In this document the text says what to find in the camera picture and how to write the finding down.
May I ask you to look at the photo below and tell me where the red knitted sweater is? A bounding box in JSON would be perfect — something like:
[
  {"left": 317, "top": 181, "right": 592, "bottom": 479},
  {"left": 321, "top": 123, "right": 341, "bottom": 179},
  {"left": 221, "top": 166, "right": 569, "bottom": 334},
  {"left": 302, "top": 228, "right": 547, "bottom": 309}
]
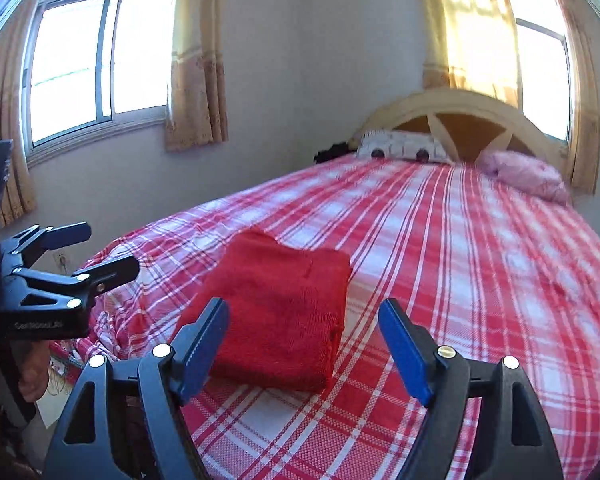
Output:
[{"left": 178, "top": 229, "right": 351, "bottom": 394}]

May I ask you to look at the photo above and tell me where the person's left hand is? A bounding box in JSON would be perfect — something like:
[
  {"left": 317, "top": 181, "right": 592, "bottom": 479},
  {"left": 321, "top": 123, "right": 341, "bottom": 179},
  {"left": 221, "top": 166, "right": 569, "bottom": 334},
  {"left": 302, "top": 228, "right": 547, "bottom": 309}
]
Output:
[{"left": 19, "top": 341, "right": 50, "bottom": 402}]

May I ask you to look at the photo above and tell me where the red white plaid bedspread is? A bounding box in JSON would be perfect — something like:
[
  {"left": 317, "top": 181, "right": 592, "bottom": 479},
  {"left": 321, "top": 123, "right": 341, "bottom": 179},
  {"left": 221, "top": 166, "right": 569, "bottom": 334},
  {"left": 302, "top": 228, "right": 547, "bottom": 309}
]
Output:
[{"left": 70, "top": 156, "right": 600, "bottom": 479}]

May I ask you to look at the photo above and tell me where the beige far side curtain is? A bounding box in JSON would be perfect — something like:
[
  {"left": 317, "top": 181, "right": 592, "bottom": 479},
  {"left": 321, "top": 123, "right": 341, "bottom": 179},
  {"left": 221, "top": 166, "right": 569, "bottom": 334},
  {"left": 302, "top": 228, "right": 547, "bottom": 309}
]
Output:
[{"left": 0, "top": 0, "right": 38, "bottom": 228}]

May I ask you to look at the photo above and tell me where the side window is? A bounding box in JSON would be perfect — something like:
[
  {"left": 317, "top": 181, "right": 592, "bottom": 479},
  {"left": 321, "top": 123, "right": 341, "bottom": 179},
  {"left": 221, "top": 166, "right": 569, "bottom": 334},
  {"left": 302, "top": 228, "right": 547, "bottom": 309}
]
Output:
[{"left": 21, "top": 0, "right": 174, "bottom": 167}]

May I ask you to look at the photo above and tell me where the beige side window curtain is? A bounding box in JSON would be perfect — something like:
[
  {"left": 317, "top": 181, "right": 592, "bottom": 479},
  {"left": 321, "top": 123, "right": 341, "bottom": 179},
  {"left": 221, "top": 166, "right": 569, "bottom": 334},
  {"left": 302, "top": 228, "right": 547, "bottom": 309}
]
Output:
[{"left": 164, "top": 0, "right": 228, "bottom": 152}]

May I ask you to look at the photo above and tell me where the pink pillow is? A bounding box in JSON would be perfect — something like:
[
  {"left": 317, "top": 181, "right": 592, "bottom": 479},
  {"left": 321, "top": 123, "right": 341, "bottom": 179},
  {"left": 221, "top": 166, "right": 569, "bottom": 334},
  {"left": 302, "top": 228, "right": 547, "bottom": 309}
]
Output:
[{"left": 475, "top": 151, "right": 571, "bottom": 205}]

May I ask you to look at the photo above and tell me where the black cloth beside pillow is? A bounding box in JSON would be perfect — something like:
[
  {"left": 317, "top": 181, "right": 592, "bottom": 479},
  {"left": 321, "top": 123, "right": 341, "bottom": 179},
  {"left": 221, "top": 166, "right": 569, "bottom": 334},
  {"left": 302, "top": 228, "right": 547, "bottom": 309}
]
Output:
[{"left": 313, "top": 142, "right": 356, "bottom": 165}]

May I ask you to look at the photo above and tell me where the beige curtain right of headboard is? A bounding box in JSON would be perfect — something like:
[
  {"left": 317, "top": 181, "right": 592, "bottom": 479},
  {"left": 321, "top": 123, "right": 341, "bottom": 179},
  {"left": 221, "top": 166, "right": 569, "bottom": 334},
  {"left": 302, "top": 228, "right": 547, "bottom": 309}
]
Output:
[{"left": 557, "top": 0, "right": 600, "bottom": 195}]

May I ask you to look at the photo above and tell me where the beige curtain of headboard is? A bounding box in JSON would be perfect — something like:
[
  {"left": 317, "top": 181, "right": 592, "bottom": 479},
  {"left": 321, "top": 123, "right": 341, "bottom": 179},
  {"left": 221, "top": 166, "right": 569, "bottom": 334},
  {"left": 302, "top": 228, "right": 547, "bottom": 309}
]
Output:
[
  {"left": 422, "top": 0, "right": 520, "bottom": 108},
  {"left": 557, "top": 0, "right": 600, "bottom": 195}
]

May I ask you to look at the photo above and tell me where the white patterned pillow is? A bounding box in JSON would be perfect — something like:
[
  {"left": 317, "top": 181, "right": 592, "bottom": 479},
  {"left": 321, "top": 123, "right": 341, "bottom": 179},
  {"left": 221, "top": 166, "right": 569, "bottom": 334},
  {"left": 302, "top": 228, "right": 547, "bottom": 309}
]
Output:
[{"left": 356, "top": 130, "right": 453, "bottom": 164}]

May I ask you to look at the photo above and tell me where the cream wooden headboard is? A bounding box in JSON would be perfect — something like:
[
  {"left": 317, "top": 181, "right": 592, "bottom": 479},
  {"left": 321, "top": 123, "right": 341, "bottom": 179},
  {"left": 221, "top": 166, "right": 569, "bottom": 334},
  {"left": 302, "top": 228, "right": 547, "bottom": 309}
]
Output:
[{"left": 351, "top": 89, "right": 566, "bottom": 174}]

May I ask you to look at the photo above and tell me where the beige curtain left of headboard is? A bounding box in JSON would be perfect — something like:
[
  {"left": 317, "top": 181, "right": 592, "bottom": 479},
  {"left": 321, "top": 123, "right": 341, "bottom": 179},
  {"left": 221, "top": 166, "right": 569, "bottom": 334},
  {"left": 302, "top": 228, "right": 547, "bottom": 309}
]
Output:
[{"left": 422, "top": 0, "right": 520, "bottom": 108}]

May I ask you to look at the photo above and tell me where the wall power socket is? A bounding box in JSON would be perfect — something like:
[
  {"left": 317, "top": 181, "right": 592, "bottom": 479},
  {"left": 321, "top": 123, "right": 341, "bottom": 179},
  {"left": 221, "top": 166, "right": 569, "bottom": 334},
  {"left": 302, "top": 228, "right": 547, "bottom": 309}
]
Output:
[{"left": 53, "top": 250, "right": 72, "bottom": 275}]

